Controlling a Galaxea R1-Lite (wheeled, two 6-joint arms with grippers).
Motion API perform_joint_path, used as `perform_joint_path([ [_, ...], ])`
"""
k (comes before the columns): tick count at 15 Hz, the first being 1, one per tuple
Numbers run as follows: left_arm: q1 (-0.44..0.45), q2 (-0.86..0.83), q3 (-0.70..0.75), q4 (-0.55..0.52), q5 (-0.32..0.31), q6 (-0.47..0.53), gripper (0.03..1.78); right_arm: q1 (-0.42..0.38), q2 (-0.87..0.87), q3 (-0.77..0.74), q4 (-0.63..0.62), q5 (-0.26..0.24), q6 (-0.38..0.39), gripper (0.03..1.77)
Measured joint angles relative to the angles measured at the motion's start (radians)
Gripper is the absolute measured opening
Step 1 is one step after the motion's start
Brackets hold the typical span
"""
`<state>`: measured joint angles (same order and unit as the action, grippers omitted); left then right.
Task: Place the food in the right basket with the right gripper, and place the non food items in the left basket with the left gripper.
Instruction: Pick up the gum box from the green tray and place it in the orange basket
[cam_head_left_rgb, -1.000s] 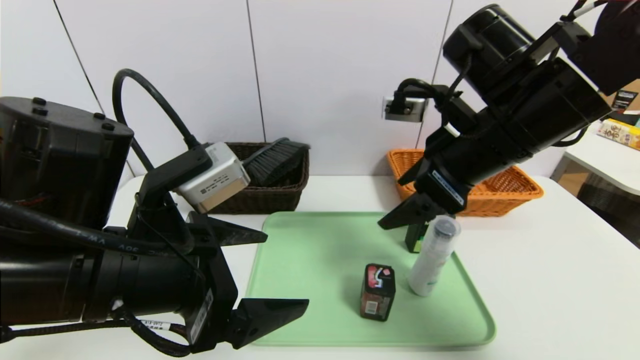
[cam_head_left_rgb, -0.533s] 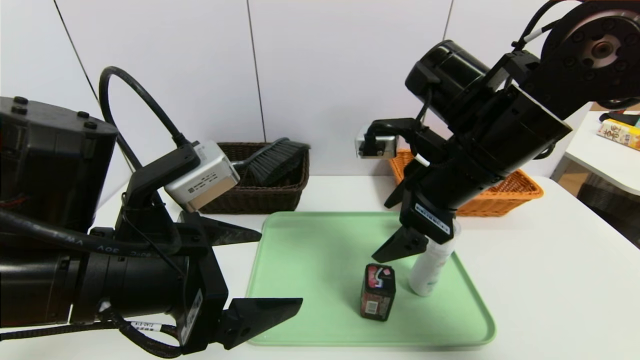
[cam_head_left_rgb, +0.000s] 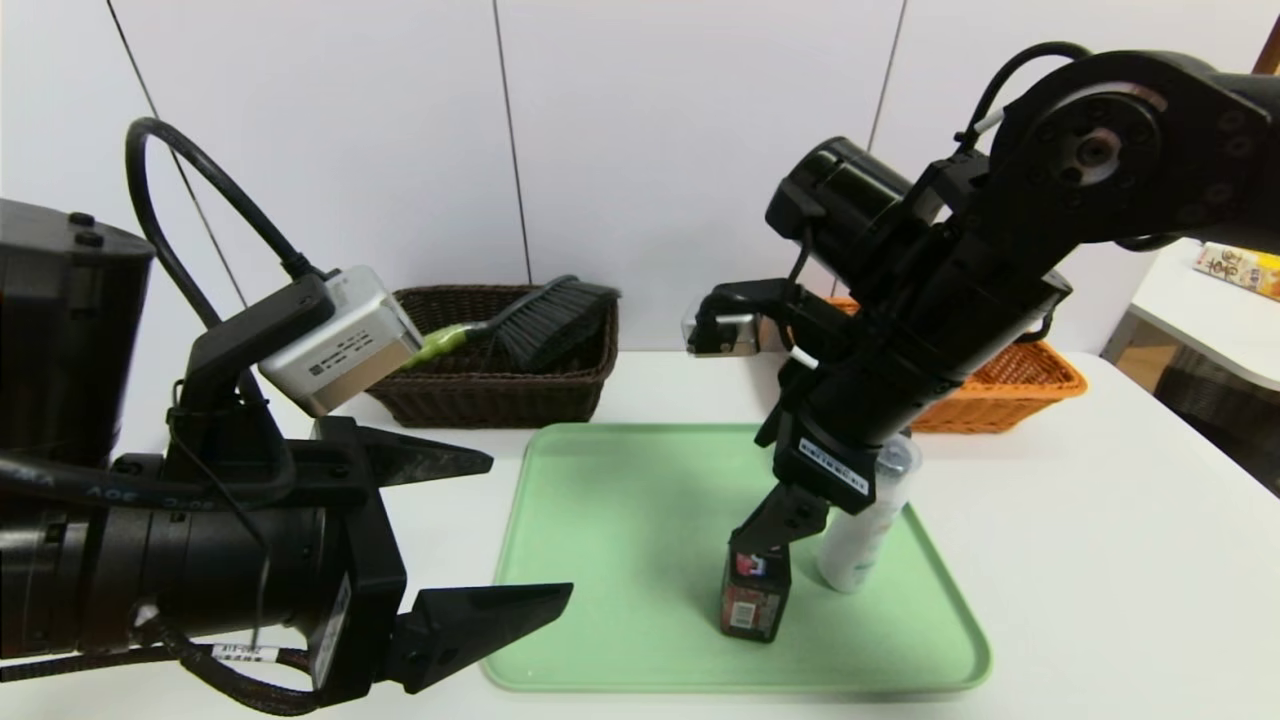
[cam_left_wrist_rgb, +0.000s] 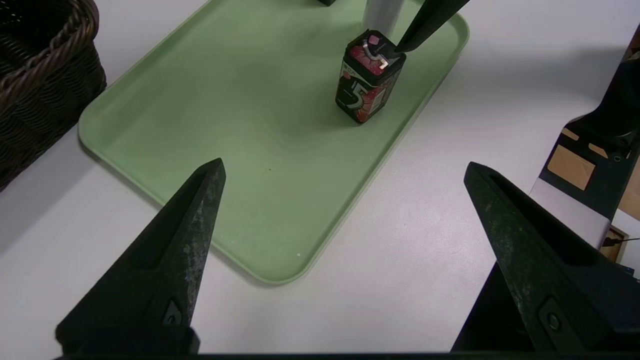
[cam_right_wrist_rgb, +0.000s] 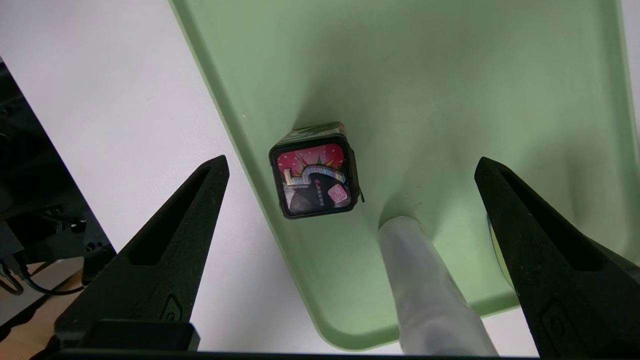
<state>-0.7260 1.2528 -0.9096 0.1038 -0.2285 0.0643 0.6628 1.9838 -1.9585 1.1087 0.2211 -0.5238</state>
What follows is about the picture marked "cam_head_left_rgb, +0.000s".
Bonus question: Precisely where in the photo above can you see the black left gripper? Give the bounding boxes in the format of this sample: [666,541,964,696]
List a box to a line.
[140,415,575,709]

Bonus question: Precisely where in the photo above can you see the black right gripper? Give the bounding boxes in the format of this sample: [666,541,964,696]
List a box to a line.
[728,352,963,556]

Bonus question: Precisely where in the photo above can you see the small black red box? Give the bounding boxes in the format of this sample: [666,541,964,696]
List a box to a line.
[718,530,791,643]

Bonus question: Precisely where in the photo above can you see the grey brush with green handle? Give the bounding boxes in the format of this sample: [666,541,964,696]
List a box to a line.
[405,277,621,373]

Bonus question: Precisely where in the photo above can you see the dark brown wicker basket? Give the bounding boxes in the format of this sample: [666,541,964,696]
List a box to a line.
[365,285,619,429]

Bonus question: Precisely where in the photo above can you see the orange wicker basket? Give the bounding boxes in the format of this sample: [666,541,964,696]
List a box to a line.
[830,297,1088,434]

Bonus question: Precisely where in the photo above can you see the white bottle with clear cap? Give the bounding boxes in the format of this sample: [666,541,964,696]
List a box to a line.
[818,432,921,593]

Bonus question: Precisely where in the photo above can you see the light green plastic tray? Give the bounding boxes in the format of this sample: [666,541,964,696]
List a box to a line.
[480,422,991,693]

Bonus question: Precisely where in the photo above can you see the dark storage bin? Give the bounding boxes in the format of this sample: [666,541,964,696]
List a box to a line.
[1155,350,1280,496]

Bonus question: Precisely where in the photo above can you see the white side table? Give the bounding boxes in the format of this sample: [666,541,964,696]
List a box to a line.
[1100,235,1280,393]

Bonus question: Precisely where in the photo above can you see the yellow printed box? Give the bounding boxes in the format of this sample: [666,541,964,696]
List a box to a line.
[1193,243,1280,303]

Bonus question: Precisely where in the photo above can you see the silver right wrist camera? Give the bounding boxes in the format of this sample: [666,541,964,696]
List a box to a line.
[682,300,763,358]

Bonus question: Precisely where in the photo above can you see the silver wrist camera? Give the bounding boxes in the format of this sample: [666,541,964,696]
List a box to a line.
[682,300,763,358]
[258,265,423,418]

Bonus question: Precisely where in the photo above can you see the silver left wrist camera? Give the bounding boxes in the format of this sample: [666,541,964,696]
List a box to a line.
[258,265,423,418]

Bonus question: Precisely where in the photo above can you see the black braided cable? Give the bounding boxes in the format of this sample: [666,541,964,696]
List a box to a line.
[0,620,321,716]

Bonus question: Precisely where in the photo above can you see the smooth black left arm cable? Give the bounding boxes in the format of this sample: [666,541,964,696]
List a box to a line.
[125,118,326,291]

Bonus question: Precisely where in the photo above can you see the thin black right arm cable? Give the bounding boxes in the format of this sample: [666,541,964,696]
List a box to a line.
[955,42,1093,141]

